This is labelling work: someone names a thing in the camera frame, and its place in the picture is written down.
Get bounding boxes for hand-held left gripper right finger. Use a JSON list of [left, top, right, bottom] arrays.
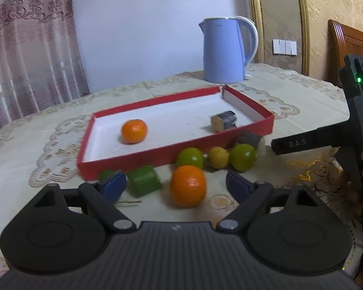
[[216, 171, 321, 234]]

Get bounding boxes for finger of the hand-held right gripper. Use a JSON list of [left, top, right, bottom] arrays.
[[271, 123, 351, 156]]

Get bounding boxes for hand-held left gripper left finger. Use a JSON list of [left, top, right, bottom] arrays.
[[33, 171, 136, 234]]

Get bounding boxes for green cucumber piece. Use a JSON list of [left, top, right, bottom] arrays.
[[126, 166, 162, 197]]

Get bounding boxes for yellow longan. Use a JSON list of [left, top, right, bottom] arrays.
[[207, 146, 230, 170]]

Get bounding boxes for dark split sugarcane piece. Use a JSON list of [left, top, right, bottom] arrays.
[[236, 130, 265, 158]]

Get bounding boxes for large orange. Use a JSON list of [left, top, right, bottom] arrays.
[[170, 165, 207, 208]]

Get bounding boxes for green round fruit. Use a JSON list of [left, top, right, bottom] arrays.
[[177, 147, 204, 170], [229, 143, 257, 172]]

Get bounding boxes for red shallow cardboard box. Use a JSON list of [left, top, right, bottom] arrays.
[[76, 85, 275, 181]]

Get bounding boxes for small green cucumber end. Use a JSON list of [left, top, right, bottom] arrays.
[[98, 170, 115, 183]]

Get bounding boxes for small orange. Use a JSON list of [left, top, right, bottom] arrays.
[[121, 119, 148, 145]]

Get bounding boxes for round sugarcane piece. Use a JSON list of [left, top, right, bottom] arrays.
[[210, 110, 238, 133]]

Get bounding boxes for beige embroidered tablecloth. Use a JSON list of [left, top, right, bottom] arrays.
[[0, 63, 363, 290]]

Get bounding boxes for blue electric kettle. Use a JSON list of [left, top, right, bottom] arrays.
[[198, 16, 258, 84]]

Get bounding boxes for pink patterned curtain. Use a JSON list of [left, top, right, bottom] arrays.
[[0, 0, 90, 138]]

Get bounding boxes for white wall switches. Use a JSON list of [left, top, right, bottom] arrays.
[[272, 39, 298, 56]]

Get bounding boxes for gold wall trim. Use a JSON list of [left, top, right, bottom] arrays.
[[245, 0, 264, 64], [293, 0, 311, 76]]

